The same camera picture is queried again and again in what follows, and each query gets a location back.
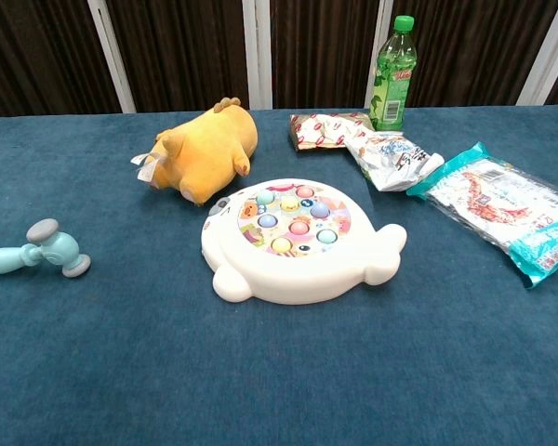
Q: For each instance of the light blue toy hammer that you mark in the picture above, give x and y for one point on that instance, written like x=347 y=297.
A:
x=51 y=252

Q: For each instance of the white whack-a-mole toy game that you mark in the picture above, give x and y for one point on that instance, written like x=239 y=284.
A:
x=302 y=274

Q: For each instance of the blue velvet tablecloth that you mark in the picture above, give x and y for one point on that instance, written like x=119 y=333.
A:
x=167 y=348

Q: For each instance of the teal and white food bag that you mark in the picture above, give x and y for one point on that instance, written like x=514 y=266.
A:
x=502 y=209

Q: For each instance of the yellow plush toy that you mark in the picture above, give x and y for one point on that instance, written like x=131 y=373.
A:
x=209 y=148

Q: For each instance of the white vertical partition frame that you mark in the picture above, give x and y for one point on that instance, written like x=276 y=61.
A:
x=379 y=46
x=546 y=56
x=257 y=53
x=111 y=56

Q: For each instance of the red and white snack packet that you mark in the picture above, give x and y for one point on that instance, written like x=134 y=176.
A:
x=314 y=132

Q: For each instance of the silver snack bag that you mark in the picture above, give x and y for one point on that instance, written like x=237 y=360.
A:
x=390 y=162

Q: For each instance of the green plastic drink bottle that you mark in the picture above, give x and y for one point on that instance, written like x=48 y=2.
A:
x=390 y=93

